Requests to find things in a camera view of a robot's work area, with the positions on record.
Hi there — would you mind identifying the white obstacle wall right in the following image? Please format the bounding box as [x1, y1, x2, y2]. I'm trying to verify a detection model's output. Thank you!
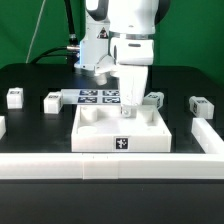
[191, 118, 224, 155]

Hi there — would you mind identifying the white thin cable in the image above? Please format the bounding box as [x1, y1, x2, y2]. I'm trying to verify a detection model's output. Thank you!
[25, 0, 48, 64]

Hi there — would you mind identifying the white obstacle wall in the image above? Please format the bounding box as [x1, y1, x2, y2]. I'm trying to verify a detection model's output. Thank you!
[0, 116, 6, 140]
[191, 118, 224, 155]
[0, 153, 224, 180]

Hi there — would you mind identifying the white marker base plate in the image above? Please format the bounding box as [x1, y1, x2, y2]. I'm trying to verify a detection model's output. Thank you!
[61, 89, 120, 105]

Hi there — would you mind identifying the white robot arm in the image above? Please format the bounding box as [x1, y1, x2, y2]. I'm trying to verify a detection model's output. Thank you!
[75, 0, 171, 117]

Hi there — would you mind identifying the white obstacle wall front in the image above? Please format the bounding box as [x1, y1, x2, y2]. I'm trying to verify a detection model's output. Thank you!
[0, 153, 224, 180]

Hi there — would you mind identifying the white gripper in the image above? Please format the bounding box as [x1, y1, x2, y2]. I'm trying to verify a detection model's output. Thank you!
[110, 37, 154, 118]

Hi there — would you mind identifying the black cable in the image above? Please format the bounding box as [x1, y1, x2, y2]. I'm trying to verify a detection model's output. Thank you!
[29, 0, 81, 64]

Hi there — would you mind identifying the white square tabletop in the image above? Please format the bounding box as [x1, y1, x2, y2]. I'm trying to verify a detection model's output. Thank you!
[71, 105, 172, 153]

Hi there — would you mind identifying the white obstacle wall left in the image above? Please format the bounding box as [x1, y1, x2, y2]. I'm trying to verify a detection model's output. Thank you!
[0, 116, 6, 140]

